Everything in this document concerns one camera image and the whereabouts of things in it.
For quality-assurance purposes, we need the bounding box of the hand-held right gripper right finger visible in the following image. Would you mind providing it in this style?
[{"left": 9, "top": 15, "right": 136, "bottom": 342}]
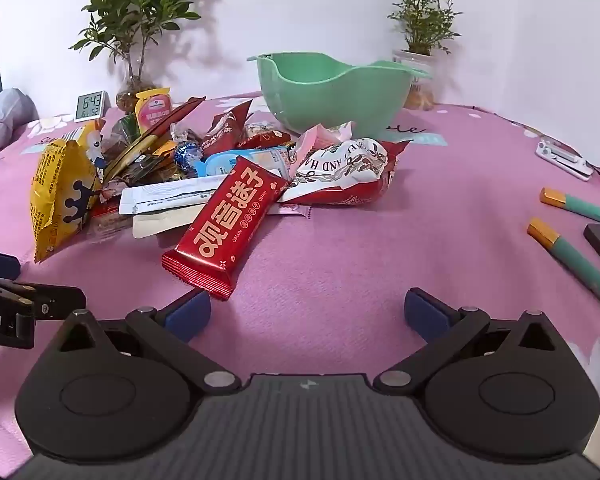
[{"left": 374, "top": 287, "right": 572, "bottom": 394}]

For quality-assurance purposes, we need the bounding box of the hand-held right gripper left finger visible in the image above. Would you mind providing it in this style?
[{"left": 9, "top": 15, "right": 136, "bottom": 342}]
[{"left": 60, "top": 289, "right": 242, "bottom": 396}]

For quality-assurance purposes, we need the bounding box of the red snack bar packet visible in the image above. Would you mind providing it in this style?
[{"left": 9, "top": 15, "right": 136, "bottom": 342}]
[{"left": 161, "top": 155, "right": 292, "bottom": 302}]

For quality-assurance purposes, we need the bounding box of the large red white patterned packet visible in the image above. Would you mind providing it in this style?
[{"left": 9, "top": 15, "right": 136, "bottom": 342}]
[{"left": 279, "top": 137, "right": 412, "bottom": 207}]

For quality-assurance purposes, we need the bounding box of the red biscuit packet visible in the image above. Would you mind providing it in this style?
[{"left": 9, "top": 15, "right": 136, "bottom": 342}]
[{"left": 241, "top": 121, "right": 292, "bottom": 150}]

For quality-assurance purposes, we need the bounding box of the mint green plastic bowl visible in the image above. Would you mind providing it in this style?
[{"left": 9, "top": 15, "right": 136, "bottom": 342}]
[{"left": 246, "top": 52, "right": 431, "bottom": 136}]

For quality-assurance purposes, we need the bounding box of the yellow snack packet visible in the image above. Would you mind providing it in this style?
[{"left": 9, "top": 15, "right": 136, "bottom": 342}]
[{"left": 29, "top": 127, "right": 105, "bottom": 264}]

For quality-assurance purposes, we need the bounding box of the beige sachet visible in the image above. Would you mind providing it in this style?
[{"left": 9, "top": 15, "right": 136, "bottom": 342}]
[{"left": 131, "top": 204, "right": 203, "bottom": 240}]

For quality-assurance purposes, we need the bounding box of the pink floral tablecloth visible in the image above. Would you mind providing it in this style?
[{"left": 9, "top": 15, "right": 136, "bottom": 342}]
[{"left": 0, "top": 91, "right": 600, "bottom": 480}]

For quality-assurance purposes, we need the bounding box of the white long sachet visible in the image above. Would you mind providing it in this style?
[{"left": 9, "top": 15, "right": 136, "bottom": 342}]
[{"left": 118, "top": 175, "right": 231, "bottom": 216}]

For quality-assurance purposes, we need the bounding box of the grey blue cloth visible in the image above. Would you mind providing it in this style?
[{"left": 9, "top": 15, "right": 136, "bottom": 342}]
[{"left": 0, "top": 87, "right": 37, "bottom": 167}]

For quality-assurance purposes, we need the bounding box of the blue foil chocolate ball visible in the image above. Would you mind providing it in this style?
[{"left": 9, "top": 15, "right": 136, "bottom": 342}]
[{"left": 173, "top": 140, "right": 202, "bottom": 172}]

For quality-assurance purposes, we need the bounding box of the teal tube gold cap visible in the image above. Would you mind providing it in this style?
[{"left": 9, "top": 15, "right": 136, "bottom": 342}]
[
  {"left": 539, "top": 187, "right": 600, "bottom": 225},
  {"left": 527, "top": 218, "right": 600, "bottom": 311}
]

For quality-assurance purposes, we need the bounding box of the light blue snack packet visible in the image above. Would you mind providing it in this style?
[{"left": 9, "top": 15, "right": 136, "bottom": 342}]
[{"left": 197, "top": 146, "right": 297, "bottom": 179}]

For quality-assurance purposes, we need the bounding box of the dark gold-edged snack packet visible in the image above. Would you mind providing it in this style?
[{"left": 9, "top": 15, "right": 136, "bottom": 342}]
[{"left": 102, "top": 132, "right": 181, "bottom": 183}]

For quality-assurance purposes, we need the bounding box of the dark red snack packet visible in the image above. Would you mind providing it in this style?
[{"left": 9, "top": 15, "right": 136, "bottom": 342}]
[{"left": 200, "top": 99, "right": 254, "bottom": 159}]

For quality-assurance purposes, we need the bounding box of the green clear pastry packet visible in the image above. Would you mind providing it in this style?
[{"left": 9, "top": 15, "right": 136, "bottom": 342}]
[{"left": 101, "top": 112, "right": 142, "bottom": 155}]

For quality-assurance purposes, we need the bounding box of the white digital clock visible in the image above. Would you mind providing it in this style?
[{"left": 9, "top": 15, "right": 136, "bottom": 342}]
[{"left": 74, "top": 90, "right": 110, "bottom": 123}]

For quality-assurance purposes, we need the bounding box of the pink snack packet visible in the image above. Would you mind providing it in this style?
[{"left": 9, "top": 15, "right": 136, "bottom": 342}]
[{"left": 291, "top": 121, "right": 356, "bottom": 168}]

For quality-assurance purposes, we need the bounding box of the long red strip packet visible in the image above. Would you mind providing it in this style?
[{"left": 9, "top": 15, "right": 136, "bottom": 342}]
[{"left": 142, "top": 97, "right": 207, "bottom": 137}]

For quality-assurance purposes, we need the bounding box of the yellow pink jelly pouch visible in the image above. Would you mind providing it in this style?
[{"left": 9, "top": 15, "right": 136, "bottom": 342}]
[{"left": 134, "top": 87, "right": 174, "bottom": 135}]

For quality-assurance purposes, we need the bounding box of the leafy plant in glass vase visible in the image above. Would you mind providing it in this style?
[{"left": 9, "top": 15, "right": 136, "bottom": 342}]
[{"left": 70, "top": 0, "right": 215, "bottom": 113}]

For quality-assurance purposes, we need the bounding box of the small plant in white pot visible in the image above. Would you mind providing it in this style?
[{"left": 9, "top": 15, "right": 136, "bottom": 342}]
[{"left": 386, "top": 0, "right": 465, "bottom": 112}]

